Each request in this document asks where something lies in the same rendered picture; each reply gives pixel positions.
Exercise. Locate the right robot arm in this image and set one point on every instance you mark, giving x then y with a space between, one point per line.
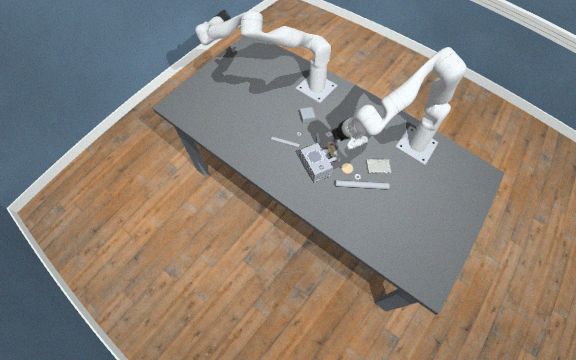
251 28

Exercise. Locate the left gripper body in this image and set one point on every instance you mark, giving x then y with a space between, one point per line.
354 141

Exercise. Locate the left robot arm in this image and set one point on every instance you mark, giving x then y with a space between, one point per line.
449 67

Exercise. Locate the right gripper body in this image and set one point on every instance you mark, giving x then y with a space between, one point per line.
221 17

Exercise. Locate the long grey metal bar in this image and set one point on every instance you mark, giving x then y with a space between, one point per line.
359 184

